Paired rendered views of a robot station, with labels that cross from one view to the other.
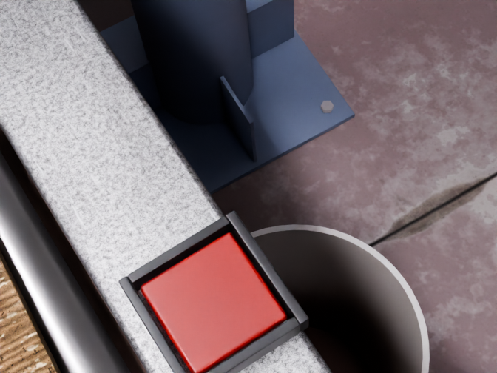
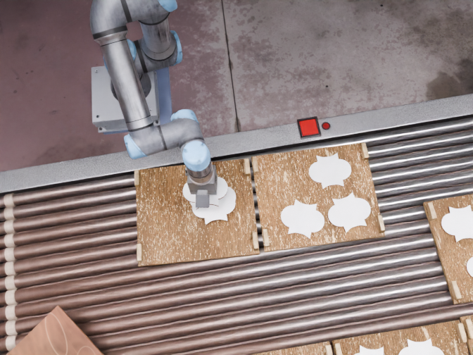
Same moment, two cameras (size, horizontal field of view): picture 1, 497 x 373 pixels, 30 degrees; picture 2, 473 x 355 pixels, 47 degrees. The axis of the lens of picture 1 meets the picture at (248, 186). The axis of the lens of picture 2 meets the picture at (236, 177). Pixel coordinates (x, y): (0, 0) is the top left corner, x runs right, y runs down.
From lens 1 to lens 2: 163 cm
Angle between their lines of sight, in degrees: 25
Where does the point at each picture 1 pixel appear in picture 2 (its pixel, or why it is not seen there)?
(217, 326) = (312, 127)
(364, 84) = not seen: hidden behind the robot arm
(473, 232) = (250, 127)
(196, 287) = (305, 128)
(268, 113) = not seen: hidden behind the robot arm
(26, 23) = (247, 139)
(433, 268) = not seen: hidden behind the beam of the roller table
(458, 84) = (205, 110)
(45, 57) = (255, 138)
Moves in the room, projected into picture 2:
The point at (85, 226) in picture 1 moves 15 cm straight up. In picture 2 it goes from (288, 141) to (290, 123)
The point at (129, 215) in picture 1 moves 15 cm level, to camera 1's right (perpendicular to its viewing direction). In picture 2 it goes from (289, 134) to (299, 100)
